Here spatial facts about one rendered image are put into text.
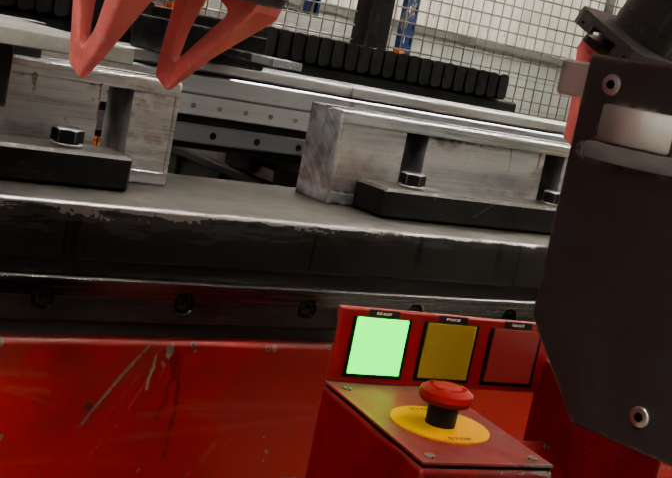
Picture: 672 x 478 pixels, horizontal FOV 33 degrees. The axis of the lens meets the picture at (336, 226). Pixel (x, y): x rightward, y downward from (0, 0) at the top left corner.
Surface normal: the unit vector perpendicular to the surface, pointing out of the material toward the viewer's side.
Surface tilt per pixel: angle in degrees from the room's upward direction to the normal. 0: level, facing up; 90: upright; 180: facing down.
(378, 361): 90
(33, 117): 90
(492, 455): 0
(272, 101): 90
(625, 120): 90
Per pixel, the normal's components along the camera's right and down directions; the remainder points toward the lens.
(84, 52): -0.77, 0.11
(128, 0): 0.32, 0.88
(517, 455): 0.19, -0.97
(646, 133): -0.51, 0.03
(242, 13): -0.66, -0.07
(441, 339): 0.40, 0.22
